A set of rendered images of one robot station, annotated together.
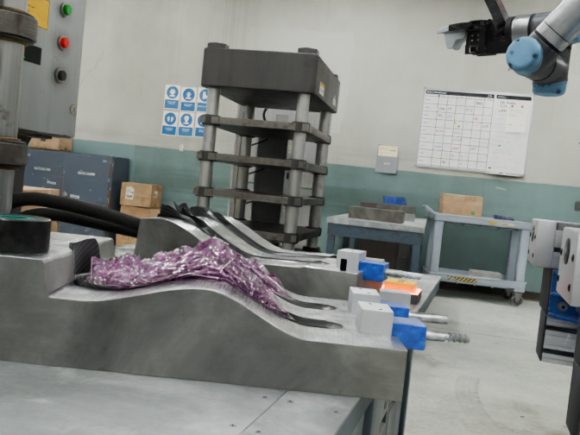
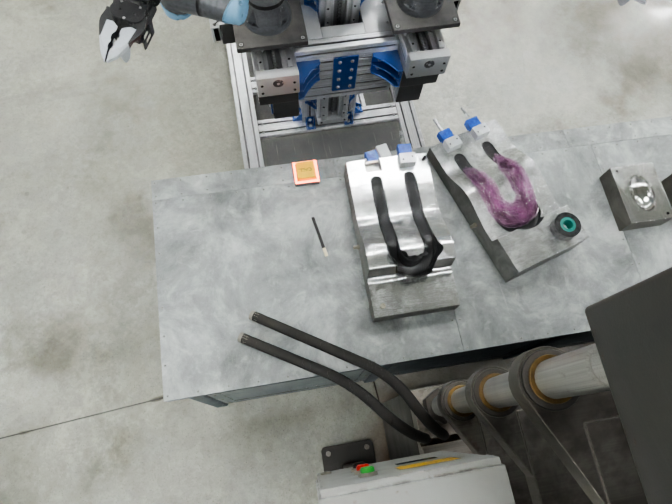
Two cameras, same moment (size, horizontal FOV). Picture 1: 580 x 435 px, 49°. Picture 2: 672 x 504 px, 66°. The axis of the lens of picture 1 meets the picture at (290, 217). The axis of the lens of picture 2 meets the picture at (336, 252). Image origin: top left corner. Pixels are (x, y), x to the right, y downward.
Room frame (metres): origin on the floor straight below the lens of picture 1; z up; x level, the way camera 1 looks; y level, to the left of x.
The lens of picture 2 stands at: (1.66, 0.50, 2.35)
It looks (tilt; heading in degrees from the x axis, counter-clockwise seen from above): 70 degrees down; 236
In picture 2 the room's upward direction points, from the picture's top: 8 degrees clockwise
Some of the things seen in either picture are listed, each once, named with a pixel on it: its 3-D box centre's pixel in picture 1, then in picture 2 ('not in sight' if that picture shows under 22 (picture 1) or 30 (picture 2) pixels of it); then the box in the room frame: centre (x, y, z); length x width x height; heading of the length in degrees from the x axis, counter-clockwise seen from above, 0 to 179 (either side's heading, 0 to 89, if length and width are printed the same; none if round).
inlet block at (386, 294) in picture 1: (392, 302); (369, 159); (1.11, -0.19, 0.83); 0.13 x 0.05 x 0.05; 173
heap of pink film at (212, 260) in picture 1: (194, 267); (505, 187); (0.79, 0.11, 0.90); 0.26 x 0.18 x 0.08; 90
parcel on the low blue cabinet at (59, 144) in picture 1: (51, 138); not in sight; (7.95, 3.02, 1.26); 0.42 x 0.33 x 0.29; 78
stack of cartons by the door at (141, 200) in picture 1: (154, 219); not in sight; (7.75, 1.62, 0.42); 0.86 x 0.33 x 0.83; 78
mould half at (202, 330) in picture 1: (187, 302); (503, 193); (0.79, 0.11, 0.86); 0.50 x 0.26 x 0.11; 90
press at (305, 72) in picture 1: (270, 179); not in sight; (5.79, 0.21, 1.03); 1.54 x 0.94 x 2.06; 168
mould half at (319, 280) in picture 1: (235, 259); (400, 231); (1.15, 0.09, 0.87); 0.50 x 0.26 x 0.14; 73
